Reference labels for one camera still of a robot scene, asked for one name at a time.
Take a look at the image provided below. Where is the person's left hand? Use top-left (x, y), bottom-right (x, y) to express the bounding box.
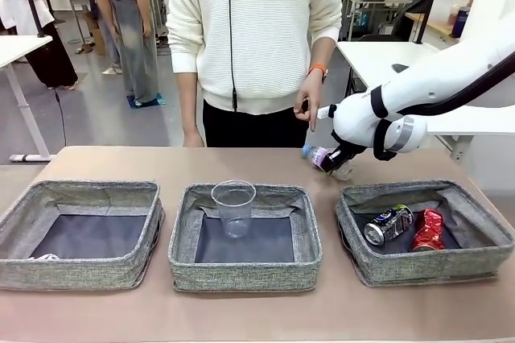
top-left (293, 75), bottom-right (325, 132)

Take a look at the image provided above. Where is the clear plastic cup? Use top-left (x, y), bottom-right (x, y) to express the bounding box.
top-left (211, 179), bottom-right (258, 238)

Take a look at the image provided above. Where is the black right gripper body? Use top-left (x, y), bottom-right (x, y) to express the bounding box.
top-left (330, 129), bottom-right (366, 163)

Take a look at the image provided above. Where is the black floor cable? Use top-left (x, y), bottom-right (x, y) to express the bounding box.
top-left (53, 88), bottom-right (68, 147)

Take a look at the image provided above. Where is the blue floor mat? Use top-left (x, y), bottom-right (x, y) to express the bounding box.
top-left (127, 92), bottom-right (167, 110)

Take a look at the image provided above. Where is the bystander in light trousers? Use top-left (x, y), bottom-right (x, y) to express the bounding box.
top-left (82, 0), bottom-right (122, 76)

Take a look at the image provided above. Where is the bystander in faded jeans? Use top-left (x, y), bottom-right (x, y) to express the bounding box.
top-left (98, 0), bottom-right (159, 105)

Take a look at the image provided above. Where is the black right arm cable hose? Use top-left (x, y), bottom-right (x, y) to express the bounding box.
top-left (392, 51), bottom-right (515, 118)

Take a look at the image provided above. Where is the dark blue bottle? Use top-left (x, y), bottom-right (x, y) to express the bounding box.
top-left (450, 0), bottom-right (470, 39)

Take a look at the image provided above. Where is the large white table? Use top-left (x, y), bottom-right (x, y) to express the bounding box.
top-left (336, 40), bottom-right (515, 162)

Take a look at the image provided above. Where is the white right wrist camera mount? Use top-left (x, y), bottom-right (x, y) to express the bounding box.
top-left (316, 104), bottom-right (338, 121)

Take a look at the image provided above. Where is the clear plastic water bottle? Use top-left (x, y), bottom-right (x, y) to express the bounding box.
top-left (301, 144), bottom-right (357, 181)

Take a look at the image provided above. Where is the grey fabric storage basket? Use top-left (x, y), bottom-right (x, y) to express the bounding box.
top-left (167, 183), bottom-right (323, 292)
top-left (335, 179), bottom-right (515, 288)
top-left (0, 180), bottom-right (166, 291)

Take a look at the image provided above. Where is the bystander in black trousers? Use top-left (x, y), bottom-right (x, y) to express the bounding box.
top-left (0, 0), bottom-right (80, 90)

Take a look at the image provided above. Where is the thin black neck cord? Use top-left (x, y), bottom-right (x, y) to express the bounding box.
top-left (226, 0), bottom-right (239, 111)

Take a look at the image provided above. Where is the person's right hand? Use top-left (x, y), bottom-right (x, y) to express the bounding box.
top-left (183, 127), bottom-right (207, 148)

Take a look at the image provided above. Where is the person in white sweater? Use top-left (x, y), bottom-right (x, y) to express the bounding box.
top-left (167, 0), bottom-right (343, 149)

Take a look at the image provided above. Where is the orange strap wristwatch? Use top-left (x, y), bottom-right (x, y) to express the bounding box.
top-left (307, 64), bottom-right (330, 85)

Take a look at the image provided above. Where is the crushed red cola can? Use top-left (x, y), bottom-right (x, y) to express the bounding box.
top-left (410, 209), bottom-right (446, 252)

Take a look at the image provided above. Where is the person's left forearm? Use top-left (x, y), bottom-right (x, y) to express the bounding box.
top-left (309, 35), bottom-right (338, 72)

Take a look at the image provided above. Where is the translucent plastic storage box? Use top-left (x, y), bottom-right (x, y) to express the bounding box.
top-left (426, 0), bottom-right (472, 36)

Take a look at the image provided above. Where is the person's right forearm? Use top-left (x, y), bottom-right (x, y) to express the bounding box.
top-left (175, 71), bottom-right (204, 133)

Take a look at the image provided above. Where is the crushed blue Pepsi can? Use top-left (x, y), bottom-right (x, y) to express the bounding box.
top-left (364, 204), bottom-right (414, 246)

